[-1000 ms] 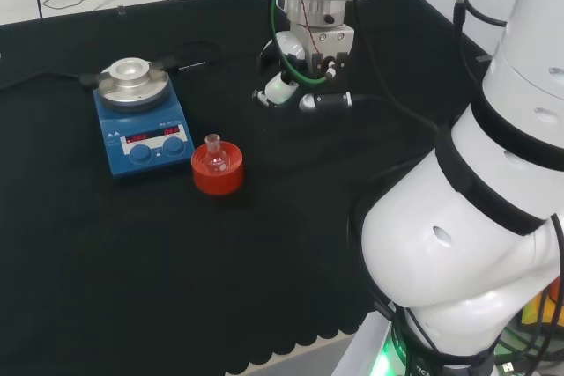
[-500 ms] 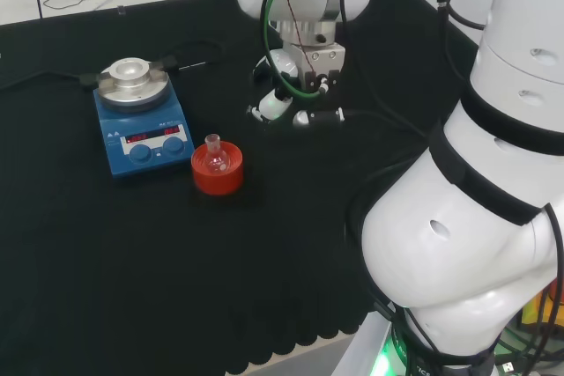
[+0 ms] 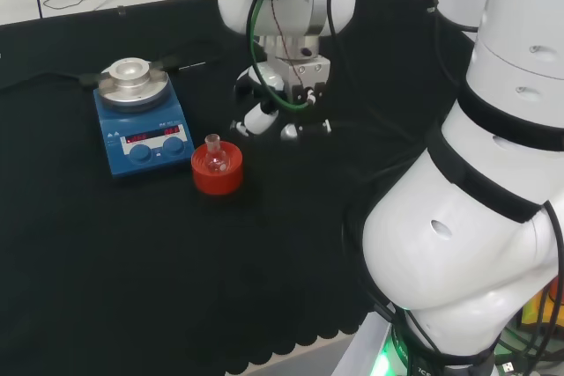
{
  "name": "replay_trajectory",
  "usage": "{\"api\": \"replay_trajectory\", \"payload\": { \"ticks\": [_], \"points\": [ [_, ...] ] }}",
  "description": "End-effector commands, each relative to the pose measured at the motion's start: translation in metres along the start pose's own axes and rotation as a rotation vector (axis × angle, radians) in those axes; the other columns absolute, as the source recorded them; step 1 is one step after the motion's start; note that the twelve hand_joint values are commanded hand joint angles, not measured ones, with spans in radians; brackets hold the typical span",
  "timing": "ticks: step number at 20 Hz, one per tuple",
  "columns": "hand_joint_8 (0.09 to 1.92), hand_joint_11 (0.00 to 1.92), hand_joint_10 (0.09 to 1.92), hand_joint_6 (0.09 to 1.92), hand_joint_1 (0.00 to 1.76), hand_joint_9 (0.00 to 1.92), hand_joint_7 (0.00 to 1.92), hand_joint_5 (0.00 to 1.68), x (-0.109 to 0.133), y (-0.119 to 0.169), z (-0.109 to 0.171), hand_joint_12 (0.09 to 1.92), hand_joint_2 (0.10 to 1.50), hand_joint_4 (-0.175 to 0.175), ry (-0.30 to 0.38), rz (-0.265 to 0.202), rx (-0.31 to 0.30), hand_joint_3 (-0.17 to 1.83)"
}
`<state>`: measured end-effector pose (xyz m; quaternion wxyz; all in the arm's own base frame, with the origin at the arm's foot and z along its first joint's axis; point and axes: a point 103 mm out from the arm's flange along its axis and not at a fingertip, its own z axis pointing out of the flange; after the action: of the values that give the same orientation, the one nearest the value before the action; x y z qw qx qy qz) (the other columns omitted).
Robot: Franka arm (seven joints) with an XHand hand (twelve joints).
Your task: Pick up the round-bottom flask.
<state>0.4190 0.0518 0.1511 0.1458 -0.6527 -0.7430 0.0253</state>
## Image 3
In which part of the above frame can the clear round-bottom flask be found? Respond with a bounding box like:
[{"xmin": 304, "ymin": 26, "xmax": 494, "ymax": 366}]
[{"xmin": 204, "ymin": 133, "xmax": 228, "ymax": 174}]

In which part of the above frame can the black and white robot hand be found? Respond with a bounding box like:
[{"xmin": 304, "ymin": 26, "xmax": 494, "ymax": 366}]
[{"xmin": 229, "ymin": 56, "xmax": 332, "ymax": 142}]

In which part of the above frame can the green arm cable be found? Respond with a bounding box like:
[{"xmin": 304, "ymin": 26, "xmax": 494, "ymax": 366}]
[{"xmin": 246, "ymin": 0, "xmax": 315, "ymax": 112}]

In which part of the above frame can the red ribbed flask ring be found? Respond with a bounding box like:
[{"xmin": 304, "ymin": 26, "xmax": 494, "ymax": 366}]
[{"xmin": 190, "ymin": 139, "xmax": 245, "ymax": 195}]

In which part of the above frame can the blue base heater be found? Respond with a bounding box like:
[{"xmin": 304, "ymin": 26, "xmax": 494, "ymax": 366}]
[{"xmin": 92, "ymin": 56, "xmax": 196, "ymax": 181}]

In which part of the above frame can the black bench cloth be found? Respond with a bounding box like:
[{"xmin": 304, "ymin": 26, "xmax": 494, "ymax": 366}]
[{"xmin": 0, "ymin": 0, "xmax": 477, "ymax": 376}]

